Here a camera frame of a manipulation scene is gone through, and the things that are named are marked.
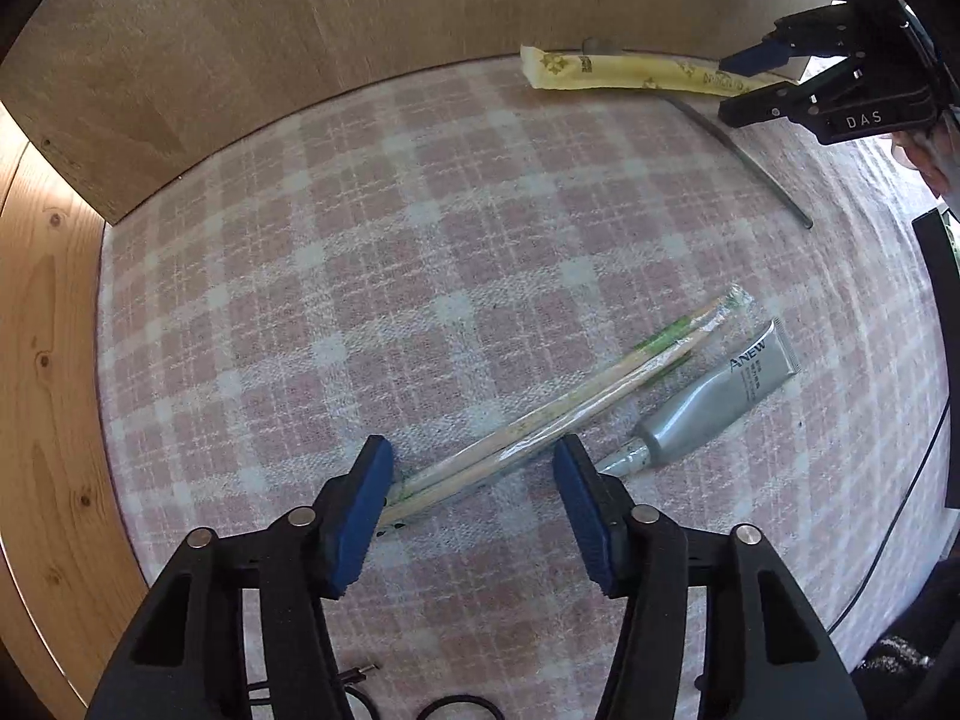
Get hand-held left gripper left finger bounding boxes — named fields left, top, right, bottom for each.
left=86, top=435, right=395, bottom=720

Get grey cable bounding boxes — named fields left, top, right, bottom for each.
left=581, top=36, right=815, bottom=230

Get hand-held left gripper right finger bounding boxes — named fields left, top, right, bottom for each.
left=553, top=433, right=863, bottom=720

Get silver cream tube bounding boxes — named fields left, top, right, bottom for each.
left=596, top=319, right=803, bottom=477

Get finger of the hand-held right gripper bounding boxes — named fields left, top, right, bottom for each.
left=718, top=56, right=871, bottom=128
left=720, top=4, right=852, bottom=77

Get light wooden cabinet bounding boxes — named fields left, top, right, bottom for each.
left=0, top=0, right=841, bottom=226

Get person's right hand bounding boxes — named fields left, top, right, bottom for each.
left=892, top=120, right=952, bottom=196

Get thin black cable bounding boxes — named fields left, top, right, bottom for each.
left=825, top=405, right=960, bottom=631

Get long yellow paper packet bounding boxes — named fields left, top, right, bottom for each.
left=520, top=45, right=807, bottom=102

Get black usb cable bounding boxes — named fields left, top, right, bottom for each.
left=247, top=664, right=503, bottom=720

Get wooden chopsticks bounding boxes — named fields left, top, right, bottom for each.
left=379, top=295, right=751, bottom=535

